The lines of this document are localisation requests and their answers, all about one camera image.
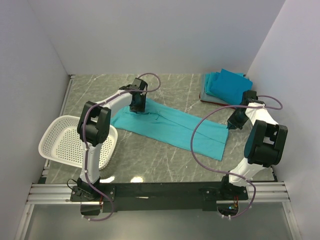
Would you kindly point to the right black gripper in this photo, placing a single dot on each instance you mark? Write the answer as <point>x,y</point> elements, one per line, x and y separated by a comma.
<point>232,123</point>

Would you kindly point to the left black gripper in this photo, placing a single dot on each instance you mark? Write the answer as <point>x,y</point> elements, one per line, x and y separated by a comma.
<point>141,108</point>

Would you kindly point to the turquoise t shirt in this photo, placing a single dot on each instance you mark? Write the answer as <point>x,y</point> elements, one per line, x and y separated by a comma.
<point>209,79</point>
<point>174,127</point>

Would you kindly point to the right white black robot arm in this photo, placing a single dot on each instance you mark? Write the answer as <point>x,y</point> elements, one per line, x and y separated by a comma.
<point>264,146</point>

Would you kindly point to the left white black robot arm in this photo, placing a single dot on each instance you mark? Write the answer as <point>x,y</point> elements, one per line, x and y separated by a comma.
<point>94,128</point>

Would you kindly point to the folded red t shirt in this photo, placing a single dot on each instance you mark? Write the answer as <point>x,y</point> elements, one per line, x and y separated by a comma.
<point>205,98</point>

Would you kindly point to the folded blue t shirt top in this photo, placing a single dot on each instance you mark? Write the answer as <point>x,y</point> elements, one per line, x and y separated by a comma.
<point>229,86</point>

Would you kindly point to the folded turquoise t shirt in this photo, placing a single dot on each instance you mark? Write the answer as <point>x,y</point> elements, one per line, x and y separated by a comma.
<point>209,79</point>

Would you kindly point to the white perforated plastic basket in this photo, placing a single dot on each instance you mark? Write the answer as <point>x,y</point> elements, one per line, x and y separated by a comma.
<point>61,143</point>

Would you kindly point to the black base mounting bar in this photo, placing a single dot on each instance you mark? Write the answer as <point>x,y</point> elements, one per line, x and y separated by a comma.
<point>155,196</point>

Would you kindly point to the aluminium frame rail front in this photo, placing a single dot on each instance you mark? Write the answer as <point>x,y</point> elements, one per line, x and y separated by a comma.
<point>60,194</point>

